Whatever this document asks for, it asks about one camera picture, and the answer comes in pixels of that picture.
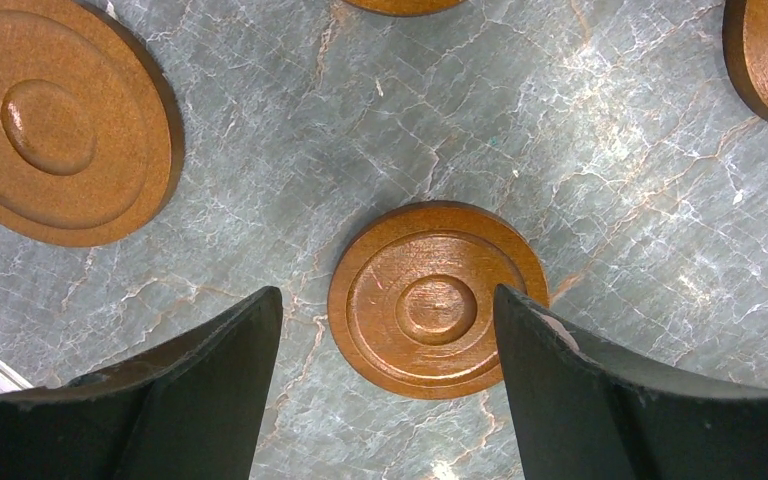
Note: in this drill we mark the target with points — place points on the wooden coaster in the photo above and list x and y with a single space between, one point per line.
410 303
91 139
405 8

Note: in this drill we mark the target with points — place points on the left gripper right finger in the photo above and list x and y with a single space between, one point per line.
584 407

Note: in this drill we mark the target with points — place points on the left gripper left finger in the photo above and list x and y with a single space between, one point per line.
189 408

